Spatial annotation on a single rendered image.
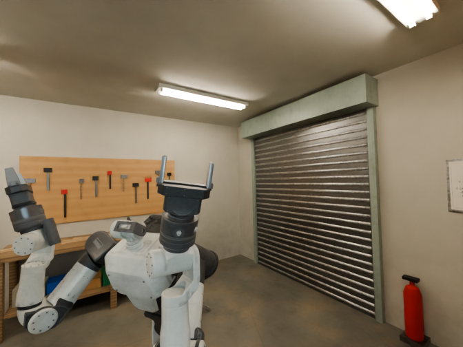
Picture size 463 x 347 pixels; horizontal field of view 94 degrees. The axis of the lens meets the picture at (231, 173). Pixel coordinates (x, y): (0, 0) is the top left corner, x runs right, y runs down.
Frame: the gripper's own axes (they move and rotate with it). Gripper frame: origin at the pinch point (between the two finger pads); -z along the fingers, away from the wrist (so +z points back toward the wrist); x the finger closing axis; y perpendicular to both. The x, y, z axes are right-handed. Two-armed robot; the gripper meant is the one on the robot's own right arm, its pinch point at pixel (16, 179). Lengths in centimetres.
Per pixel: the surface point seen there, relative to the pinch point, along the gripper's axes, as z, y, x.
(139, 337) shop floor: 150, -27, -158
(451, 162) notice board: 75, -277, 57
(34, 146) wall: -95, 12, -260
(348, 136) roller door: 24, -289, -24
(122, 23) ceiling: -103, -71, -42
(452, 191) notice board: 98, -271, 53
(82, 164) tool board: -58, -32, -261
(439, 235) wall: 136, -262, 36
